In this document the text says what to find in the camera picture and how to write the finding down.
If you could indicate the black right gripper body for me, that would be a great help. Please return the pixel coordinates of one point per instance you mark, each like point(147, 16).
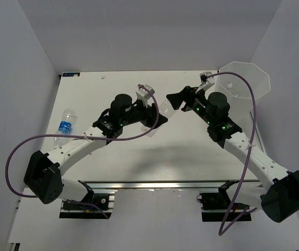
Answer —
point(196, 103)

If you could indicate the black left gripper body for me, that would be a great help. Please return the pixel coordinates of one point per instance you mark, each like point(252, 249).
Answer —
point(140, 114)

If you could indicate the water bottle with blue label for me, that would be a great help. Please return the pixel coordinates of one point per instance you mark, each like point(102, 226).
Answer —
point(69, 118)

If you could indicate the clear unlabelled plastic bottle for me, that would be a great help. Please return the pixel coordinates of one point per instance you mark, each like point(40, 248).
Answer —
point(165, 109)

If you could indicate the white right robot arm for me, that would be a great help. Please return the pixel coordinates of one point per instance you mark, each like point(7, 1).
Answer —
point(278, 196)

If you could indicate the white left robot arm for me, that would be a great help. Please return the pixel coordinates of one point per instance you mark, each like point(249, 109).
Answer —
point(44, 175)

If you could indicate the white translucent plastic bin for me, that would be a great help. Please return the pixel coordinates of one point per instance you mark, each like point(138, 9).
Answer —
point(237, 91)

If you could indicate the blue label sticker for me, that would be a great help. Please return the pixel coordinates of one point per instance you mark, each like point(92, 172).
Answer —
point(70, 74)

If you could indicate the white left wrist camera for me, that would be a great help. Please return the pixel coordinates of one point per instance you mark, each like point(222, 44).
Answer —
point(145, 94)

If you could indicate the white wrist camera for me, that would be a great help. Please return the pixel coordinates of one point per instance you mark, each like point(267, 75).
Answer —
point(145, 94)
point(206, 81)

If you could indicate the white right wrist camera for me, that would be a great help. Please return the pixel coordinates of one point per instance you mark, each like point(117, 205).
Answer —
point(206, 81)

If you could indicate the aluminium table frame rail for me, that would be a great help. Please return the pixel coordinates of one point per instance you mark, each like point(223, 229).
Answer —
point(157, 185)

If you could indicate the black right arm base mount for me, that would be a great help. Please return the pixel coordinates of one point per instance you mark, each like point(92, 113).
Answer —
point(215, 204)

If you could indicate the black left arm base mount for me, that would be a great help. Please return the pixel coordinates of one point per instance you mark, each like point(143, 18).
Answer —
point(94, 205)

